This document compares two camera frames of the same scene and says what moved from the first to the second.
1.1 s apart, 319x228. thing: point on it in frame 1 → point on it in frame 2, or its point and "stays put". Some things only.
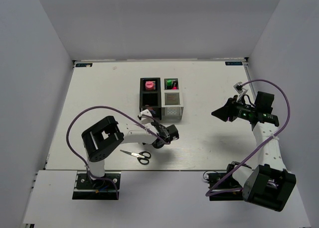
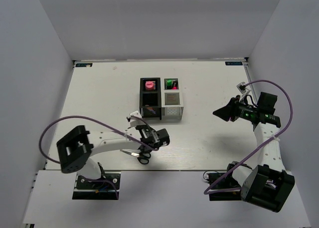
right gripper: x=224 y=112 stays put
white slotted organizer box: x=172 y=104 stays put
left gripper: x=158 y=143 → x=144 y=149
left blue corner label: x=83 y=65 stays put
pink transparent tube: x=146 y=113 → x=150 y=109
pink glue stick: x=149 y=85 stays put
